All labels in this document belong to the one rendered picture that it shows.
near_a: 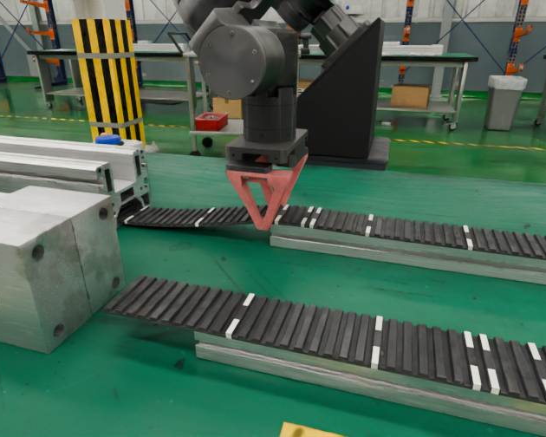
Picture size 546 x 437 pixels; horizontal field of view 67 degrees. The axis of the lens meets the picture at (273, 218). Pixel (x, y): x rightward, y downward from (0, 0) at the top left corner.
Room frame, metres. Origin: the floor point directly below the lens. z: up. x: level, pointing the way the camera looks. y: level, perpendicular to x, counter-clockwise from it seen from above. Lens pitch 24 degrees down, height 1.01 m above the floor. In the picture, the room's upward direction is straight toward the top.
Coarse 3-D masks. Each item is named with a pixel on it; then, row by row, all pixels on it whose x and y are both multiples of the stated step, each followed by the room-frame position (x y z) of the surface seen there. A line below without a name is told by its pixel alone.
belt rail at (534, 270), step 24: (288, 240) 0.42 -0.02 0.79; (312, 240) 0.42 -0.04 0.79; (336, 240) 0.40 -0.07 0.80; (360, 240) 0.40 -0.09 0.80; (384, 240) 0.39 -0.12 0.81; (408, 264) 0.38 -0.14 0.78; (432, 264) 0.37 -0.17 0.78; (456, 264) 0.37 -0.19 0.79; (480, 264) 0.36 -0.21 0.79; (504, 264) 0.36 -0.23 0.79; (528, 264) 0.35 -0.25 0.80
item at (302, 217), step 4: (300, 208) 0.45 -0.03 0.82; (304, 208) 0.45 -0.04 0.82; (308, 208) 0.46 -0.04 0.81; (312, 208) 0.45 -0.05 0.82; (296, 212) 0.45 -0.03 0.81; (300, 212) 0.44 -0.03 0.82; (304, 212) 0.45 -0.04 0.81; (308, 212) 0.44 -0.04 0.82; (312, 212) 0.44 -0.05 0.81; (296, 216) 0.43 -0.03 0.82; (300, 216) 0.43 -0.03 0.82; (304, 216) 0.43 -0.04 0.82; (308, 216) 0.43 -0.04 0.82; (292, 220) 0.42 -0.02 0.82; (296, 220) 0.42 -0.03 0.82; (300, 220) 0.42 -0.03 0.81; (304, 220) 0.42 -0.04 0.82; (308, 220) 0.42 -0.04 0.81; (292, 224) 0.41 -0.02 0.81; (296, 224) 0.41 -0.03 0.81; (300, 224) 0.41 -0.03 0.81; (304, 224) 0.41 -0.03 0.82
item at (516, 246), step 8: (504, 232) 0.39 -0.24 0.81; (512, 232) 0.39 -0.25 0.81; (504, 240) 0.38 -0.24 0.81; (512, 240) 0.37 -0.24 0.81; (520, 240) 0.37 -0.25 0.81; (512, 248) 0.36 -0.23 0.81; (520, 248) 0.36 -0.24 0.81; (528, 248) 0.36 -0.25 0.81; (520, 256) 0.35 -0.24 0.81; (528, 256) 0.35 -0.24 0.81
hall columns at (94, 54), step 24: (72, 0) 3.54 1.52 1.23; (96, 0) 3.64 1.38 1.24; (120, 0) 3.69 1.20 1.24; (72, 24) 3.53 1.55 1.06; (96, 24) 3.47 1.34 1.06; (120, 24) 3.62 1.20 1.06; (96, 48) 3.48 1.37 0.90; (120, 48) 3.58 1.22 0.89; (96, 72) 3.49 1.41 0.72; (120, 72) 3.53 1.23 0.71; (96, 96) 3.50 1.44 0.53; (120, 96) 3.49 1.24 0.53; (96, 120) 3.51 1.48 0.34; (120, 120) 3.45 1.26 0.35; (144, 144) 3.73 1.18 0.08
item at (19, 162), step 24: (0, 144) 0.59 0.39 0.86; (24, 144) 0.58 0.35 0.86; (48, 144) 0.57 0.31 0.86; (72, 144) 0.57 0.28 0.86; (96, 144) 0.57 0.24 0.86; (0, 168) 0.50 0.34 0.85; (24, 168) 0.49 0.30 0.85; (48, 168) 0.48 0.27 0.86; (72, 168) 0.46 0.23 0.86; (96, 168) 0.46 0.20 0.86; (120, 168) 0.53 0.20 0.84; (144, 168) 0.55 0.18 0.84; (96, 192) 0.46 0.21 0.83; (120, 192) 0.49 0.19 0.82; (144, 192) 0.54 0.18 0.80
